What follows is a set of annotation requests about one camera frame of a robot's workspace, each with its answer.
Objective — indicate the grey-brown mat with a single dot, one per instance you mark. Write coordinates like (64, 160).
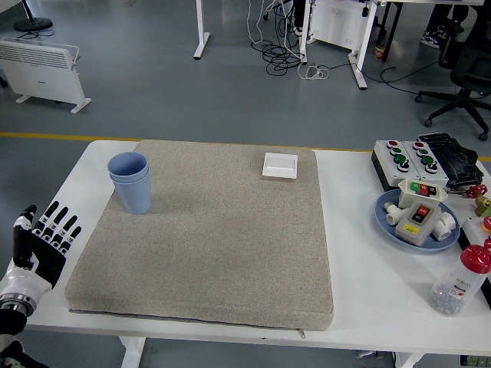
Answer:
(230, 237)

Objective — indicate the white table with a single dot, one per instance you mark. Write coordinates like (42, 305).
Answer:
(356, 276)

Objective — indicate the grey red-black switch box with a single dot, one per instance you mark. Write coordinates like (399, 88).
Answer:
(406, 230)

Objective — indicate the blue plate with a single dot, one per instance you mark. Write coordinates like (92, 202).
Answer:
(418, 248)

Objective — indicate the white pipe fitting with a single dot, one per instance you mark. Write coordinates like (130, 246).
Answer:
(393, 217)
(447, 226)

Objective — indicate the person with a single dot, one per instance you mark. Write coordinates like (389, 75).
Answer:
(299, 15)
(431, 38)

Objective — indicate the green crate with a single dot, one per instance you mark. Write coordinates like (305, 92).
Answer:
(475, 362)

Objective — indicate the black foot pedal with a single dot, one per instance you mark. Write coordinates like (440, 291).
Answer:
(456, 157)

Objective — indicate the white three-button switch box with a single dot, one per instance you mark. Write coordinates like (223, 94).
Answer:
(408, 199)

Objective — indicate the emergency stop button box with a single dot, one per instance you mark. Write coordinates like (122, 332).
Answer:
(473, 228)

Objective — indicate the white desk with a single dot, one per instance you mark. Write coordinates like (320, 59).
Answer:
(358, 61)

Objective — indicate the black desk leg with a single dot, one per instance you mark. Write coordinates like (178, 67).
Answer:
(395, 27)

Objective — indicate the clear bottle red cap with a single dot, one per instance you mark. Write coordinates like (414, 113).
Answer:
(456, 285)

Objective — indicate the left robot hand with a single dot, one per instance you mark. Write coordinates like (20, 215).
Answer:
(44, 257)

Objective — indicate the black office chair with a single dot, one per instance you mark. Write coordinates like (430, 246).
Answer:
(472, 65)

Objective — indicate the white push-button control box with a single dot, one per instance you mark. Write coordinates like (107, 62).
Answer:
(389, 170)
(438, 176)

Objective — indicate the blue ribbed cup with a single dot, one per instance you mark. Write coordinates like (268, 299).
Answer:
(126, 165)
(134, 199)

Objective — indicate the white wall switch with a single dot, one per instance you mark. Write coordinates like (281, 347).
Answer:
(280, 165)

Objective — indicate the black fan base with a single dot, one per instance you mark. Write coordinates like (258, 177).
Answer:
(33, 23)

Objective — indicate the small can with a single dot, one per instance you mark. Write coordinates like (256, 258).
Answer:
(380, 52)

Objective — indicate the white desk leg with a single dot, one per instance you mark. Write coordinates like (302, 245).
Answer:
(200, 23)

